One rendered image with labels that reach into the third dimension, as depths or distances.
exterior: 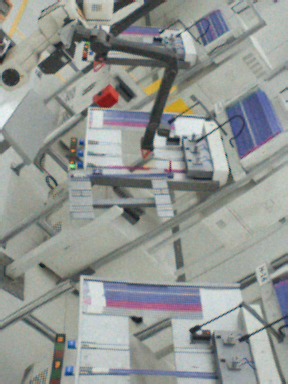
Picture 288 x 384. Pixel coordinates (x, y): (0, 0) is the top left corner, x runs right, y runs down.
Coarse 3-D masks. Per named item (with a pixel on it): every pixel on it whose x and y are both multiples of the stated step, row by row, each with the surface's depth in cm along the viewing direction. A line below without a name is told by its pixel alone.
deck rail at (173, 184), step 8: (96, 184) 311; (104, 184) 312; (112, 184) 312; (120, 184) 312; (128, 184) 313; (136, 184) 313; (144, 184) 313; (168, 184) 314; (176, 184) 314; (184, 184) 315; (192, 184) 315; (200, 184) 315; (208, 184) 316; (216, 184) 316
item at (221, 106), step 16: (240, 96) 354; (272, 96) 357; (272, 144) 303; (64, 160) 390; (240, 160) 310; (256, 160) 308; (256, 176) 313; (128, 192) 360; (128, 208) 341; (144, 208) 366; (48, 224) 325
